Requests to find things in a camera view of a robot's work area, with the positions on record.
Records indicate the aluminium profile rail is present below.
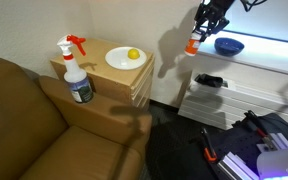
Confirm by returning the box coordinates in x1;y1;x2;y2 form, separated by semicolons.
256;132;288;153
217;151;260;180

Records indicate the spray bottle with red trigger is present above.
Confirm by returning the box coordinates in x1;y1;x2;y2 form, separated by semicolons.
56;33;95;104

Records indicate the black object on radiator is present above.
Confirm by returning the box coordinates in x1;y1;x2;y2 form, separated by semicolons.
194;72;225;89

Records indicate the black perforated base board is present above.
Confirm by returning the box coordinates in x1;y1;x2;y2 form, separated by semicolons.
197;112;288;180

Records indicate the white wall radiator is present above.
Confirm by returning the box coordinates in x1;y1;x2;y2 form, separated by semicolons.
177;69;288;134

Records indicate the yellow lemon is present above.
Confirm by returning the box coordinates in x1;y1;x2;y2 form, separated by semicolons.
127;48;141;61

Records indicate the white round plate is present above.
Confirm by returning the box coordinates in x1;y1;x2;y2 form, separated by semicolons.
104;46;148;71

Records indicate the wooden drawer cabinet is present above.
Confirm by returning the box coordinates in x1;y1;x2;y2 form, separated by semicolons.
49;37;156;111

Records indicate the brown sofa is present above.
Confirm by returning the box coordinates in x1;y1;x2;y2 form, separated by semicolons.
0;57;154;180

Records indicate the orange handled clamp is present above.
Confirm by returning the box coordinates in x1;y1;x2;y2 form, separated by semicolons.
200;127;218;164

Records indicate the red handled black clamp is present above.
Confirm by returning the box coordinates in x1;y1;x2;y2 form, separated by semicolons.
243;109;276;152

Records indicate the white window sill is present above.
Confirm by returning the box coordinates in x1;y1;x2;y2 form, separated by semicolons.
197;29;288;78

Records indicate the dark blue bowl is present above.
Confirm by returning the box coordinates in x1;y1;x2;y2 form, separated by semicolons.
214;36;246;57

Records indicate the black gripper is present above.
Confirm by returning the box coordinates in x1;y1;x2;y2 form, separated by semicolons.
193;0;232;43

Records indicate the orange white pill bottle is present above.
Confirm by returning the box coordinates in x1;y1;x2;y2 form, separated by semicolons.
183;28;204;57

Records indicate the wooden drawer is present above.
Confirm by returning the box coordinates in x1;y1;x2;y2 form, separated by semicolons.
130;55;156;96

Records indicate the white window blind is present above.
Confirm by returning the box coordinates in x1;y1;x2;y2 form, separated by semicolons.
223;0;288;45

